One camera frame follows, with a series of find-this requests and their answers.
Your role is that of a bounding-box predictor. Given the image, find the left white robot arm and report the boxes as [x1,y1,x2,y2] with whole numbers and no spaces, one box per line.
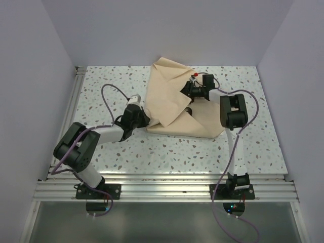
[51,104,150,199]

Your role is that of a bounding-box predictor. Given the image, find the stainless steel tray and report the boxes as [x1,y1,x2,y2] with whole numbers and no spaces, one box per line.
[185,107,192,116]

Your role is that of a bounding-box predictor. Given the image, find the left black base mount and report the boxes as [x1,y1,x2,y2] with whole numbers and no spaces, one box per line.
[73,183,122,200]

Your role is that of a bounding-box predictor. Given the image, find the aluminium frame rails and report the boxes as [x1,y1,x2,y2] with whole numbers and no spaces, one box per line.
[30,66,299,203]

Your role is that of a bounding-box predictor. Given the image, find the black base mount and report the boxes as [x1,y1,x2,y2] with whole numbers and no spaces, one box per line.
[73,183,122,200]
[209,173,256,200]

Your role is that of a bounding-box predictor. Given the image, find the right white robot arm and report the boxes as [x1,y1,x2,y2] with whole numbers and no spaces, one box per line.
[181,73,250,199]

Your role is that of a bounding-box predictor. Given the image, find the beige cloth mat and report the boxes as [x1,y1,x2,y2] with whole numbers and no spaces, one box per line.
[144,57,224,138]

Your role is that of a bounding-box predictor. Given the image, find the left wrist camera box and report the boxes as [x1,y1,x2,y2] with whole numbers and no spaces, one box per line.
[127,94,141,106]

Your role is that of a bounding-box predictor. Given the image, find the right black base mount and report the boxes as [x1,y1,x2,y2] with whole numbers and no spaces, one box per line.
[209,173,256,200]

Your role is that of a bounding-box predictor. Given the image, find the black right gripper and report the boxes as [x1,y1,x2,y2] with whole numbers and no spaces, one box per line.
[174,81,206,104]

